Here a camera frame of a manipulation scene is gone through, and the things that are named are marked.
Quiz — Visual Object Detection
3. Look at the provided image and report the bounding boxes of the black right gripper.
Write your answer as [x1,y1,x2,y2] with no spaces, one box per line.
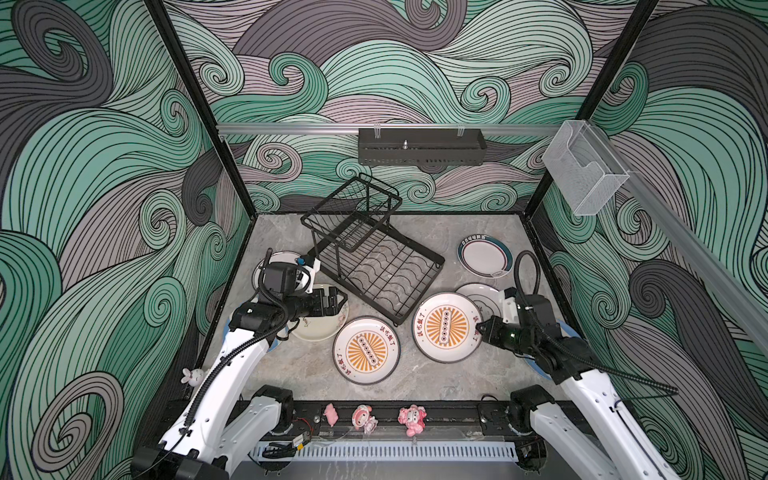
[475,314,541,357]

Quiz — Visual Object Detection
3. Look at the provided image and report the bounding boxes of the orange sunburst plate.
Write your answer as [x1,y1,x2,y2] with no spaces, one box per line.
[411,292,482,364]
[331,316,402,385]

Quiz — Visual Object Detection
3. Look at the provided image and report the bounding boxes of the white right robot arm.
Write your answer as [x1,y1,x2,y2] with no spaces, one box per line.
[476,311,679,479]

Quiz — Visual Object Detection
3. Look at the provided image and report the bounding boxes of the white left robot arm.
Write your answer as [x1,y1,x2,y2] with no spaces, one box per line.
[130,286,348,479]

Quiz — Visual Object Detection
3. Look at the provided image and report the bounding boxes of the cream floral painted plate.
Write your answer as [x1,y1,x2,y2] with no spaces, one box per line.
[291,284,349,342]

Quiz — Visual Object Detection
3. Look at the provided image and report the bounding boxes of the white plate red Chinese characters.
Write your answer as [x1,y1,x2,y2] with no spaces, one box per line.
[251,250,313,295]

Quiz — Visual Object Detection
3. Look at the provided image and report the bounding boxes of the white plate green red rim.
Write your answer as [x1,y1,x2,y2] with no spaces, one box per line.
[457,234,514,279]

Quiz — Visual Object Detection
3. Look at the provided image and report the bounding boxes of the small pink figurine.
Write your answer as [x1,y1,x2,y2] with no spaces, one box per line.
[323,403,339,427]

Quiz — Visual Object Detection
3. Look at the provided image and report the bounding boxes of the pink white round figurine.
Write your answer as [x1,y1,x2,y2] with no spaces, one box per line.
[351,404,378,435]

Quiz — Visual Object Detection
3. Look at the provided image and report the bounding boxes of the pink plush figurine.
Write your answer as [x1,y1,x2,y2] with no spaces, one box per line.
[398,404,427,438]

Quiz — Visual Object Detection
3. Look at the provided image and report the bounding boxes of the small white bunny figurine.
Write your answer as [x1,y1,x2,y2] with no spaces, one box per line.
[180,368,206,388]

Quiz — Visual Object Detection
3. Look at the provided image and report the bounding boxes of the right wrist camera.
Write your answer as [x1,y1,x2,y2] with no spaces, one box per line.
[499,287,520,326]

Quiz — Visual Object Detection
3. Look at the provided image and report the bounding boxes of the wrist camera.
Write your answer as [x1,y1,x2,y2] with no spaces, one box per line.
[499,287,520,326]
[254,250,321,297]

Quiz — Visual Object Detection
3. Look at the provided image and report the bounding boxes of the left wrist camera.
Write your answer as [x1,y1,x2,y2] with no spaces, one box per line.
[254,250,321,297]

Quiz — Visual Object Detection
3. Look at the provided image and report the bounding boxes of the black wire dish rack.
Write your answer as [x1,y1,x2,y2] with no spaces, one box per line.
[300,173,445,326]

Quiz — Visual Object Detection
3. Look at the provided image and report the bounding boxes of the white slotted cable duct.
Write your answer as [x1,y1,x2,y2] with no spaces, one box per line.
[247,441,518,463]

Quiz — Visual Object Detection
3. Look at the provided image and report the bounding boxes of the black wall mounted tray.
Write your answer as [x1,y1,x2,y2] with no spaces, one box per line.
[357,129,488,168]

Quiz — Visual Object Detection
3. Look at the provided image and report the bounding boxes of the clear acrylic wall box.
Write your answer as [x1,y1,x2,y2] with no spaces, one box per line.
[542,120,629,217]

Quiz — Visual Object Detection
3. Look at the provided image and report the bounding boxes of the aluminium wall rail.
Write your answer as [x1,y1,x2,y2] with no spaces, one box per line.
[216,122,560,137]

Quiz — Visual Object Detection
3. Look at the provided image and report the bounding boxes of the black corner frame post right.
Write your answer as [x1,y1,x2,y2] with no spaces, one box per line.
[523,0,659,223]

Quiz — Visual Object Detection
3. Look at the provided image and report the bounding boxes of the black corner frame post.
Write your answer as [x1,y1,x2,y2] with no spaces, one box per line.
[144,0,258,222]
[523,0,659,223]

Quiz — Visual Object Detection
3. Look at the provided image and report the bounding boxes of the black corner frame post left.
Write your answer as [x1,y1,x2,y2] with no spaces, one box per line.
[144,0,258,222]

